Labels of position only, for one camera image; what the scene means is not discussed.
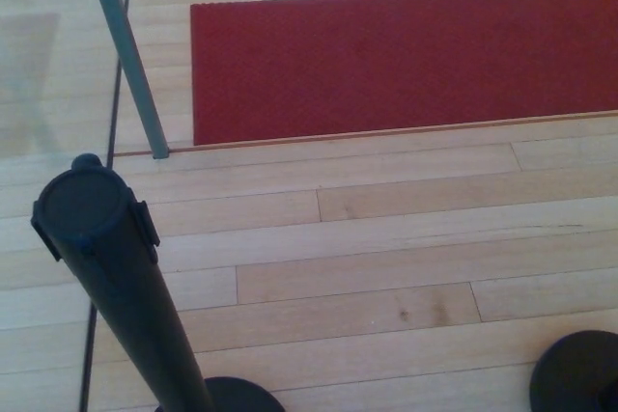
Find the grey metal post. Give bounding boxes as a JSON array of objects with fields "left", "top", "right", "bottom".
[{"left": 81, "top": 0, "right": 170, "bottom": 161}]

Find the red carpet runner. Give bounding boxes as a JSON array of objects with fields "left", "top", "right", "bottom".
[{"left": 189, "top": 0, "right": 618, "bottom": 147}]

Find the black stanchion post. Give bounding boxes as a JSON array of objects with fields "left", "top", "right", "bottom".
[
  {"left": 529, "top": 329, "right": 618, "bottom": 412},
  {"left": 31, "top": 153, "right": 286, "bottom": 412}
]

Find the clear glass panel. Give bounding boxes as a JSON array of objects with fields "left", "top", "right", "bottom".
[{"left": 0, "top": 0, "right": 135, "bottom": 412}]

